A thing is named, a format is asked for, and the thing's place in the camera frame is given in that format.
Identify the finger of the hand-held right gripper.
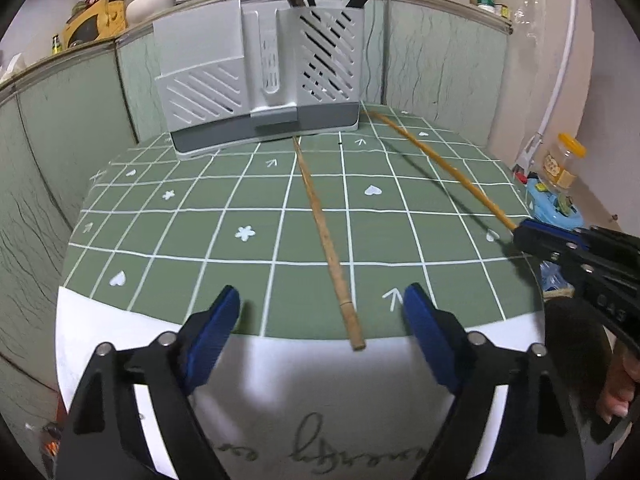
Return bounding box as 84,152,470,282
522,219,598,243
512,227,583,262

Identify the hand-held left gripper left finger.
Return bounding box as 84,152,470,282
59,285,241,480

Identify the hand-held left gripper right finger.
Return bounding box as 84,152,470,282
402,283,586,480

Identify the white plastic utensil holder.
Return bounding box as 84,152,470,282
152,0,366,161

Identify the person's right hand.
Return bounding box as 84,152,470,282
598,345,640,423

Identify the blue plastic container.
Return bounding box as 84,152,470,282
529,184,584,232

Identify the glass jar with yellow lid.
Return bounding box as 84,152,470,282
542,132,587,194

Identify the green checked tablecloth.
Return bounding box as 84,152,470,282
55,102,547,480

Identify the white pipe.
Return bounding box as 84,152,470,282
536,0,594,137

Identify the green wavy-line cabinet door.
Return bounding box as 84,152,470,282
360,0,388,106
115,25,166,143
12,42,141,241
0,95,76,396
384,0,513,148

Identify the yellow box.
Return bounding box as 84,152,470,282
62,0,126,49

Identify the stack of white bowls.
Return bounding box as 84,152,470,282
125,0,177,24

